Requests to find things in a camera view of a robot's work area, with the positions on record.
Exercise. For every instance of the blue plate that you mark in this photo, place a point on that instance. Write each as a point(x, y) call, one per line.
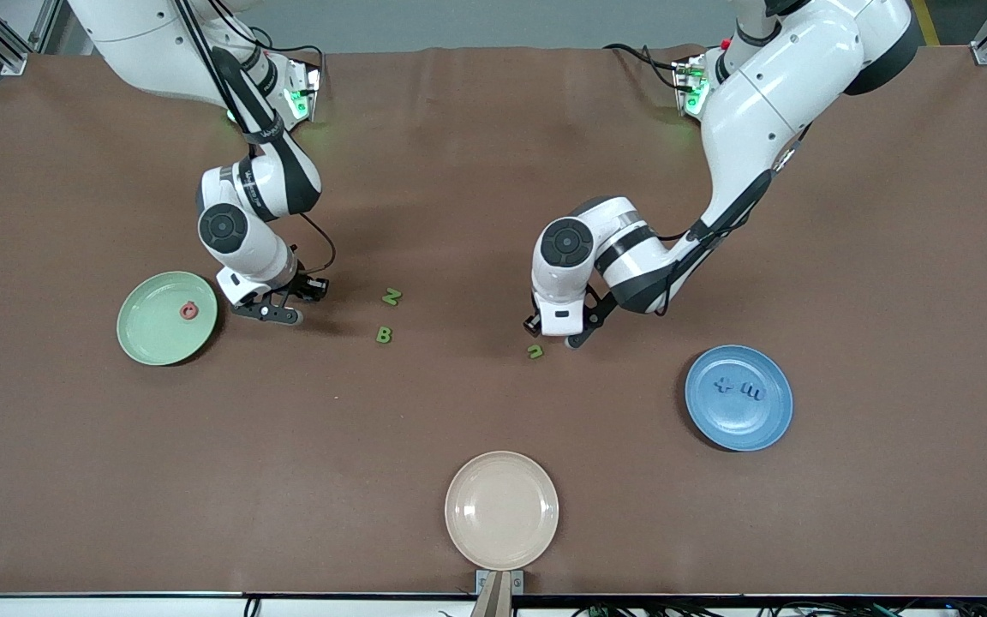
point(738, 424)

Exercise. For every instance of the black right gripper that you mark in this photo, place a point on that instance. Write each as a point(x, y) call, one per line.
point(302, 286)

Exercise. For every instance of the silver base connector plate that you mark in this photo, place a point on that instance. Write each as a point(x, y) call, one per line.
point(309, 94)
point(684, 86)

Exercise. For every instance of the table edge rail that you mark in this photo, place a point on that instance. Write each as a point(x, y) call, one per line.
point(116, 607)

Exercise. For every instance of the blue small letter m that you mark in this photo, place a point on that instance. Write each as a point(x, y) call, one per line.
point(752, 392)

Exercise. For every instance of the green capital letter B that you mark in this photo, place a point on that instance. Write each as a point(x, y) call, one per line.
point(383, 335)

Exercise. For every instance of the green capital letter N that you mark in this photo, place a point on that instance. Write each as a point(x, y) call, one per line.
point(391, 296)

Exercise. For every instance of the beige plate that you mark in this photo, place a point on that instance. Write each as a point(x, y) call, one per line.
point(502, 514)

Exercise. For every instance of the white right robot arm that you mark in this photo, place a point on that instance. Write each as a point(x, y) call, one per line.
point(262, 257)

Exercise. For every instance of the blue small letter x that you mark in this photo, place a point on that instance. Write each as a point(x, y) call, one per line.
point(723, 385)

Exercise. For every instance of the pink capital letter Q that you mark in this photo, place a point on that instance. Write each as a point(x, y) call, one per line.
point(182, 311)

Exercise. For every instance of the tan camera post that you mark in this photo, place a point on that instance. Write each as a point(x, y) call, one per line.
point(493, 600)

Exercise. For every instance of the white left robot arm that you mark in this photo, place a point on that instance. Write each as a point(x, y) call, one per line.
point(759, 111)

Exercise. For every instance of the brown table mat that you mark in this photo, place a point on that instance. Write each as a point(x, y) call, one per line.
point(493, 171)

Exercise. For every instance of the grey metal bracket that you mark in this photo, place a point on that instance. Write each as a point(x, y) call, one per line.
point(517, 583)

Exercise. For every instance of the green plate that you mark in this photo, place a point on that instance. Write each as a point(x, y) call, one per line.
point(159, 334)

